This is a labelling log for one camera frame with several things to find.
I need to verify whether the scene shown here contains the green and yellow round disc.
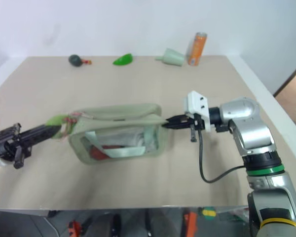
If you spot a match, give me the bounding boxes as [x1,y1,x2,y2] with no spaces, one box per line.
[198,206,217,222]

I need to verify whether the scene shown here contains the pale green funnel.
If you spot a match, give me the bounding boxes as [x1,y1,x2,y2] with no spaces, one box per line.
[154,47,186,68]

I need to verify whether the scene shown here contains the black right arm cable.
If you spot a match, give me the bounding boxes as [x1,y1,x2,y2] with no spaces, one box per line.
[198,129,247,184]

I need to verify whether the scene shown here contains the orange drink can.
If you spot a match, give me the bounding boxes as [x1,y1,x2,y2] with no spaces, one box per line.
[185,32,208,66]

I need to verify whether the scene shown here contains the green pouch with clear window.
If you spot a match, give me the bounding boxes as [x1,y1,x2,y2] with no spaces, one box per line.
[68,103,167,166]

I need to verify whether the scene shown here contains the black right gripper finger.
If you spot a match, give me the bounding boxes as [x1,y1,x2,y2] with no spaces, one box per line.
[166,115,188,123]
[162,121,188,130]

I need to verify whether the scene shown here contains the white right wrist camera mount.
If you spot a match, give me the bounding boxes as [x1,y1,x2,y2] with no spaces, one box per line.
[183,90,211,132]

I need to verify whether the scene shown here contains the bright green leaf-shaped scoop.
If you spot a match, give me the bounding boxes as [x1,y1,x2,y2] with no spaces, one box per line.
[112,52,135,67]

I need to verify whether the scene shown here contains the orange tool under table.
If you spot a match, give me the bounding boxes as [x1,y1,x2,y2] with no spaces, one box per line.
[67,220,87,237]
[183,211,198,237]

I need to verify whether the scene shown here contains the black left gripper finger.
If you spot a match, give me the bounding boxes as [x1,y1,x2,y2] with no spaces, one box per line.
[21,132,61,147]
[21,124,63,136]

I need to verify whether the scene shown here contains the red item inside pouch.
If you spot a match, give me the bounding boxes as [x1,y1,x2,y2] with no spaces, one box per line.
[89,146,112,161]

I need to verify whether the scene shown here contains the dark green ball toy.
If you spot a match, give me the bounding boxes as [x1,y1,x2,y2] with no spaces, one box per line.
[68,54,93,68]

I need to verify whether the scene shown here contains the green plush keychain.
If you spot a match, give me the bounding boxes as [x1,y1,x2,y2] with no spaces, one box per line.
[44,113,75,143]

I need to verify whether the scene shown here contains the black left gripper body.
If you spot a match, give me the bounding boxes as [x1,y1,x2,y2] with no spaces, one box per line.
[0,122,33,170]

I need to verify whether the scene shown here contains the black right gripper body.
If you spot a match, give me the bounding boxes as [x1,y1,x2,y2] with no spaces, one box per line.
[184,112,205,143]

